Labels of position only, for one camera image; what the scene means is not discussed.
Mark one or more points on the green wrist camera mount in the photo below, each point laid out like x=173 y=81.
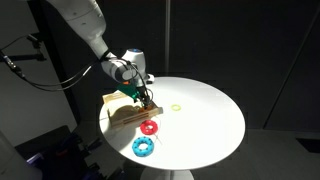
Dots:
x=128 y=90

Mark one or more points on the black and purple equipment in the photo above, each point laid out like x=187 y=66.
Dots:
x=63 y=153

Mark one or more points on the white table pedestal base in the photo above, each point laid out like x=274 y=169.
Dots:
x=166 y=175

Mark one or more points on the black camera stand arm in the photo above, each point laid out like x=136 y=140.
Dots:
x=30 y=55

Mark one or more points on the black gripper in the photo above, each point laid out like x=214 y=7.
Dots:
x=140 y=90

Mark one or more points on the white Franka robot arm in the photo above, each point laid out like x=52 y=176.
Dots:
x=83 y=20

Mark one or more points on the wooden crate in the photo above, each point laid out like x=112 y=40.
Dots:
x=133 y=119

